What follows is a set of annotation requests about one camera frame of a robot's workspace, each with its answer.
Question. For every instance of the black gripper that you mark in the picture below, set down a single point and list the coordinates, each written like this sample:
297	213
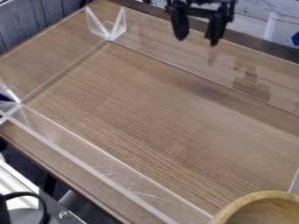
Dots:
220	11

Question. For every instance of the brown wooden bowl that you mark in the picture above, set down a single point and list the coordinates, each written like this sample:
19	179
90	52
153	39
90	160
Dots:
269	207

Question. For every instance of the white container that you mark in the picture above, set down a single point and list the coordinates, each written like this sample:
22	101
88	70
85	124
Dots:
281	28

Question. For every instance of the blue object at edge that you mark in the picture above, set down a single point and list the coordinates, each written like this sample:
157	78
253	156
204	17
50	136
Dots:
296	39

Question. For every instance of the clear acrylic tray wall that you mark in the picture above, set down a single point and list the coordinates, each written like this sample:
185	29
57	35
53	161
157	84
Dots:
161	128

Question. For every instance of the grey metal bracket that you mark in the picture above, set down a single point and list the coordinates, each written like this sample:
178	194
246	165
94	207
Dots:
62	215

